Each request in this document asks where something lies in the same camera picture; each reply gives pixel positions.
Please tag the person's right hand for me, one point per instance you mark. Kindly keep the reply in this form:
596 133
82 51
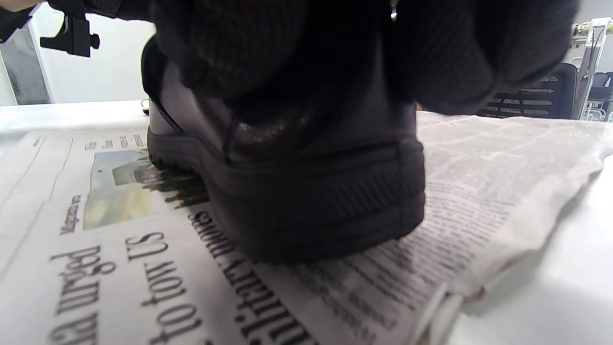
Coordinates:
431 48

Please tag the person's left hand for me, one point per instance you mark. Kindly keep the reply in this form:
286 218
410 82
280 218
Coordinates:
110 7

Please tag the printed newspaper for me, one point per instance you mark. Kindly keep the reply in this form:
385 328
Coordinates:
479 191

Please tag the black leather shoe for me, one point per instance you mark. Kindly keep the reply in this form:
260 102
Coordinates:
311 201

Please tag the black office chair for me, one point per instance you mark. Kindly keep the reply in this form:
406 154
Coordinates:
531 96

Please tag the white metal rack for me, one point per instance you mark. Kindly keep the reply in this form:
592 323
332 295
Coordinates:
591 57

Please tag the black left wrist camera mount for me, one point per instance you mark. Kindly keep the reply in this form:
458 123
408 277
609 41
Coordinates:
72 40

